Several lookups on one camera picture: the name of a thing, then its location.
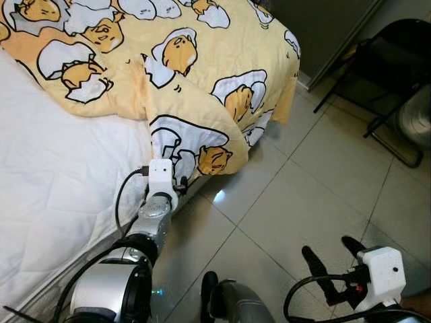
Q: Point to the white quilted mattress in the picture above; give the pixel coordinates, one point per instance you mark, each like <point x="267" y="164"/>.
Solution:
<point x="60" y="188"/>

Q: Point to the silver black right robot leg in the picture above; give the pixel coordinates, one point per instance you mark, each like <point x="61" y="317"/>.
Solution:
<point x="239" y="306"/>

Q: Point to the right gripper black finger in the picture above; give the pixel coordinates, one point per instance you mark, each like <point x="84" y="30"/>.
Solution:
<point x="355" y="249"/>
<point x="320" y="272"/>

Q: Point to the yellow cartoon egg blanket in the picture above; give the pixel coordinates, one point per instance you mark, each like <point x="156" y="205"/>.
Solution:
<point x="202" y="74"/>

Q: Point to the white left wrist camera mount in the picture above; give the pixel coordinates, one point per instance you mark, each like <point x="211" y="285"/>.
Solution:
<point x="161" y="178"/>

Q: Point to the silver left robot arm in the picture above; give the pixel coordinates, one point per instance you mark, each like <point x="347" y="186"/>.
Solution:
<point x="155" y="222"/>

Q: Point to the black folding chair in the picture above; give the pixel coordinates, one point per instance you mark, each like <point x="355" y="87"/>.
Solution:
<point x="390" y="60"/>

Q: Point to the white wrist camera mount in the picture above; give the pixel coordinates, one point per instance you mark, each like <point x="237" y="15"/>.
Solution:
<point x="161" y="178"/>
<point x="384" y="269"/>

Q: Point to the grey panel wardrobe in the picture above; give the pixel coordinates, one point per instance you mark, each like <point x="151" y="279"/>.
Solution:
<point x="323" y="27"/>

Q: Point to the grey round floor fan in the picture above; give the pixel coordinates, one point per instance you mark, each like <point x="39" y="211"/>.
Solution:
<point x="417" y="118"/>

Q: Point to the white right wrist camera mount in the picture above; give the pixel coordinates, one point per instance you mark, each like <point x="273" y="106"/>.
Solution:
<point x="384" y="269"/>

